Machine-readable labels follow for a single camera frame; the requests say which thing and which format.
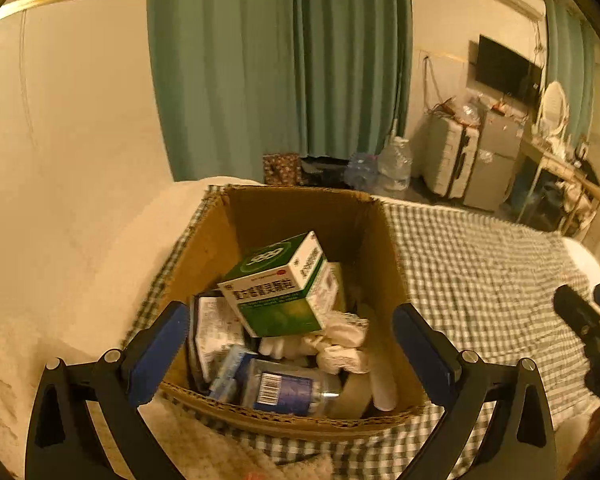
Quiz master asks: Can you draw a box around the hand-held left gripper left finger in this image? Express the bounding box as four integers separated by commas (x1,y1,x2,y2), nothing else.
25,301,188,480

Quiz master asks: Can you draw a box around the black floor bag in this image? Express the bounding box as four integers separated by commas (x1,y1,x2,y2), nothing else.
300,156,353,188

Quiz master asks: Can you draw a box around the grey mini fridge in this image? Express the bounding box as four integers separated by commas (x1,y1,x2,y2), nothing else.
462,110,523,211

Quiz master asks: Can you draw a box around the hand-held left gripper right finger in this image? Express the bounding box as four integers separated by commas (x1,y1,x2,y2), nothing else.
392,302,558,480

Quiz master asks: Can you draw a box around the white fluffy blanket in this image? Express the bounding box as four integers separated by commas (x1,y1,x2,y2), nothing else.
0,175,261,480

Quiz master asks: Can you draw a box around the pile of clothes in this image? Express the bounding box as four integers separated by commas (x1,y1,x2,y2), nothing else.
545,175,600,236

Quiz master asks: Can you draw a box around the pack of small water bottles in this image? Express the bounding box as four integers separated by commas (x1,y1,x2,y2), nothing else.
345,152,381,188

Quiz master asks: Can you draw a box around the green curtain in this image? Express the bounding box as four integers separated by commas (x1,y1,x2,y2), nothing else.
142,0,413,181
542,0,598,146

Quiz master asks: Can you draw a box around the white suitcase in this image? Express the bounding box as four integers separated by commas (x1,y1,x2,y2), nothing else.
424,112,481,198

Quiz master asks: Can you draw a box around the white dressing table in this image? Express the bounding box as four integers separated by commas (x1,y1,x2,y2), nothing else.
517,135,600,236

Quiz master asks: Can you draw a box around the brown cardboard box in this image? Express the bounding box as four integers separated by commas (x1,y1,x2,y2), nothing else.
157,185,431,433

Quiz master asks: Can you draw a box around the white oval mirror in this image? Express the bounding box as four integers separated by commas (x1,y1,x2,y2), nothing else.
536,81,567,136

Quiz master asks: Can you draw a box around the green white medicine box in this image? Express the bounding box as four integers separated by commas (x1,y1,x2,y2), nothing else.
217,231,341,338

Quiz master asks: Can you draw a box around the large clear water bottle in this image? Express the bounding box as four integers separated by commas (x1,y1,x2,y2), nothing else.
377,135,413,192

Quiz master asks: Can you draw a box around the patterned gift bag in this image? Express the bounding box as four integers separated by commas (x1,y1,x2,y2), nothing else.
262,153,301,186

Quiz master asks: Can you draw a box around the light blue small box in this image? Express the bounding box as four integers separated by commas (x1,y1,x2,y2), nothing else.
209,345,258,402

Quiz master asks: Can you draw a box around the grey checked bed sheet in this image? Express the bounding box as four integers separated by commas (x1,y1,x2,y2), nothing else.
120,185,600,466

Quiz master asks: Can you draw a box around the clear plastic jar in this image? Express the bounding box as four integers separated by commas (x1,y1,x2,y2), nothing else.
240,358,342,417

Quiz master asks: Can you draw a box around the black wall television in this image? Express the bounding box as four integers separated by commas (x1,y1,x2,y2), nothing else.
476,35,543,108

